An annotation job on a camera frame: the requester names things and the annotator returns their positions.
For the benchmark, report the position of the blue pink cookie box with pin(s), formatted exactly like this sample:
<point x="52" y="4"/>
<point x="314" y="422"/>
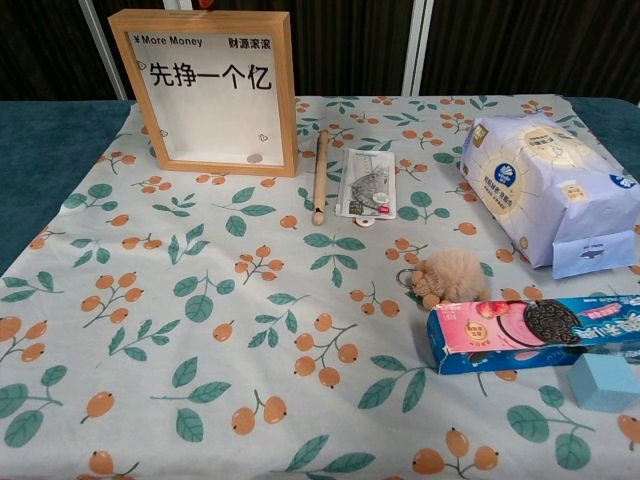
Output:
<point x="500" y="335"/>

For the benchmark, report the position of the silver coin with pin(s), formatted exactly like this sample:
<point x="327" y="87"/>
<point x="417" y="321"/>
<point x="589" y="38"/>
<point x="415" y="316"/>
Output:
<point x="255" y="158"/>

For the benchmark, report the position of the teal table cover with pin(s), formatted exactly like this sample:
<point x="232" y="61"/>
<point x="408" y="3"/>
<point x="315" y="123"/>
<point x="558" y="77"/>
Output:
<point x="50" y="160"/>

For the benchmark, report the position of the wooden stick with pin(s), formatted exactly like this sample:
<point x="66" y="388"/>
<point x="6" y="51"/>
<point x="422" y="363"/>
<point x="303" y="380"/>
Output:
<point x="320" y="180"/>

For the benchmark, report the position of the white partition post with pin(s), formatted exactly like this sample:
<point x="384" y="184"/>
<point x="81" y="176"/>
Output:
<point x="417" y="50"/>
<point x="176" y="4"/>

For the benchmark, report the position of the light blue cube block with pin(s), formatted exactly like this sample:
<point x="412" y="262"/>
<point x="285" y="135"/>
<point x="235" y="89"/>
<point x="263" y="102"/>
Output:
<point x="605" y="385"/>

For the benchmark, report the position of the clear packet with cat card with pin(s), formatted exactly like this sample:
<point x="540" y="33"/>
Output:
<point x="367" y="185"/>

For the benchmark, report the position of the floral leaf tablecloth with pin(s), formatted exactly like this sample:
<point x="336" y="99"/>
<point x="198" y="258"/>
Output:
<point x="300" y="300"/>

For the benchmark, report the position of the wooden frame money box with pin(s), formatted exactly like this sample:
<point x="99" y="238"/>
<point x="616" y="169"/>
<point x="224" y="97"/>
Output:
<point x="287" y="100"/>

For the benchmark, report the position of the thin grey partition post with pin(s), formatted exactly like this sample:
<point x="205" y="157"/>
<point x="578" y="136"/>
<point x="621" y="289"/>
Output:
<point x="104" y="50"/>

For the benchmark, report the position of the lavender tissue pack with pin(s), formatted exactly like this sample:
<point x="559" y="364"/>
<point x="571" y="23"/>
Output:
<point x="540" y="190"/>

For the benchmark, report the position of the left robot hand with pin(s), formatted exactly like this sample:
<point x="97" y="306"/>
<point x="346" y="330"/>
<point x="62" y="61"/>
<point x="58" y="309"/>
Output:
<point x="205" y="3"/>

